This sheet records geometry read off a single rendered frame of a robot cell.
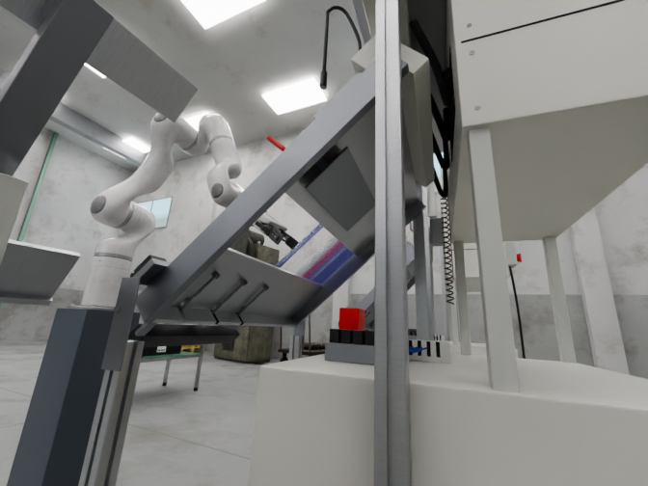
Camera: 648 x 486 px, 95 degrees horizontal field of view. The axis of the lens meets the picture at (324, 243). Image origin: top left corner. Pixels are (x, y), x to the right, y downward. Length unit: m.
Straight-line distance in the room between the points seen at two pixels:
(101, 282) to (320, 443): 0.99
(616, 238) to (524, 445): 5.59
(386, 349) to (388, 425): 0.09
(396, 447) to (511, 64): 0.58
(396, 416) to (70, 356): 1.04
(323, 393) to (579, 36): 0.65
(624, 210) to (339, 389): 5.86
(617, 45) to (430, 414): 0.57
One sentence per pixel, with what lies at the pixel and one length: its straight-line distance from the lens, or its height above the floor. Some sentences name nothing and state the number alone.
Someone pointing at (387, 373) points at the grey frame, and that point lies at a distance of 0.42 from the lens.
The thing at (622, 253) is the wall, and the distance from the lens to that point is 5.95.
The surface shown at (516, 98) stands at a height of 1.03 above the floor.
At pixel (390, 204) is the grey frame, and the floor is 0.87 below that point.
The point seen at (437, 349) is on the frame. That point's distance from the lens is 0.76.
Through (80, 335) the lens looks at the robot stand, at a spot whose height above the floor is 0.62.
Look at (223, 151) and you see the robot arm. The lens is 1.15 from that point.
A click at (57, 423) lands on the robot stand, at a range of 1.27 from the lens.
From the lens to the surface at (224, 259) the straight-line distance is 0.72.
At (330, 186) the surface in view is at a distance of 0.68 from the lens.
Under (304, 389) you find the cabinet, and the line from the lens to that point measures 0.50.
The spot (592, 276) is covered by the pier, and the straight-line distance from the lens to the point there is 5.62.
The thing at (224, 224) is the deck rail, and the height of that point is 0.87.
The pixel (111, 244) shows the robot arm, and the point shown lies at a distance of 1.31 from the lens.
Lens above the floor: 0.69
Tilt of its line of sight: 16 degrees up
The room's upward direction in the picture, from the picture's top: 3 degrees clockwise
